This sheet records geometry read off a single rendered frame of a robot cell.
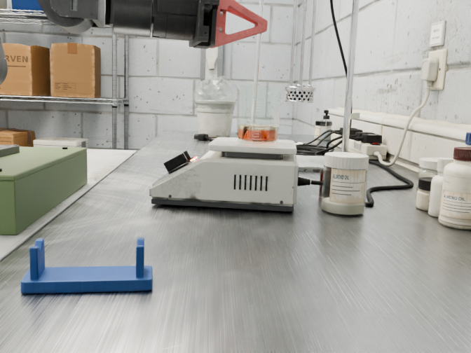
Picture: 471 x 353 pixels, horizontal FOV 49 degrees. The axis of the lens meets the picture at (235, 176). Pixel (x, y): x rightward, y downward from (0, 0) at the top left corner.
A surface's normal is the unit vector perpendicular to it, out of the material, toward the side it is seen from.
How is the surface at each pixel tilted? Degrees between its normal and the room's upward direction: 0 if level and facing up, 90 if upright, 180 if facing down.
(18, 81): 87
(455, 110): 90
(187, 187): 90
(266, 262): 0
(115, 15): 111
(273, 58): 90
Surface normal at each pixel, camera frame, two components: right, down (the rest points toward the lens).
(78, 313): 0.04, -0.99
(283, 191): -0.08, 0.16
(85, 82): 0.14, 0.22
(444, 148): -1.00, -0.03
